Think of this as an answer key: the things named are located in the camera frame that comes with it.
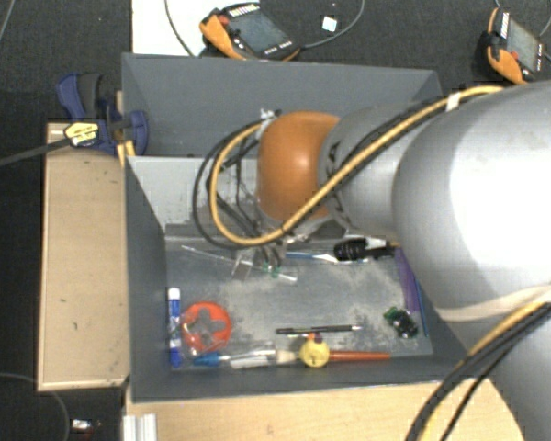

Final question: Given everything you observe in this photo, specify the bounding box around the pale wood board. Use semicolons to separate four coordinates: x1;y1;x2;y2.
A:
37;122;132;392

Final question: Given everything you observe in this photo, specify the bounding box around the black cylinder on white bracket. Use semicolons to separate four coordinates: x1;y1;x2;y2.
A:
311;236;399;265

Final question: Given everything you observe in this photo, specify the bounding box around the grey metal bin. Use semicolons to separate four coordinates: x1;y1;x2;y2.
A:
120;51;470;403

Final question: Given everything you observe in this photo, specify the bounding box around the blue and white pen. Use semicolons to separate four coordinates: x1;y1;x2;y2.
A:
192;349;277;370

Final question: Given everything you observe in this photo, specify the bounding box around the black pen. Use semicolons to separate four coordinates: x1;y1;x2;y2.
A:
275;323;364;336

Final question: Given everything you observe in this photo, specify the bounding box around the purple flat strip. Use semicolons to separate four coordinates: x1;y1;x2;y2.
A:
393;247;424;315

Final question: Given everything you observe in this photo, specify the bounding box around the yellow round toy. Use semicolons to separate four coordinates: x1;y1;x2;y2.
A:
298;333;332;369

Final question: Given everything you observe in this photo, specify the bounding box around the orange-red round ring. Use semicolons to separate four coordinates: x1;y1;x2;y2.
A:
180;301;233;356

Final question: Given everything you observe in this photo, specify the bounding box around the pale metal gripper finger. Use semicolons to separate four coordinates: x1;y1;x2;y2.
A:
181;243;254;266
230;258;257;281

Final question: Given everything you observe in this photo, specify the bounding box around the blue and white glue stick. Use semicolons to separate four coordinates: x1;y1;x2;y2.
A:
166;287;184;368

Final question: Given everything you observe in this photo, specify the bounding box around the green and black toy car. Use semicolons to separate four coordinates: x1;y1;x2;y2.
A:
383;306;420;339

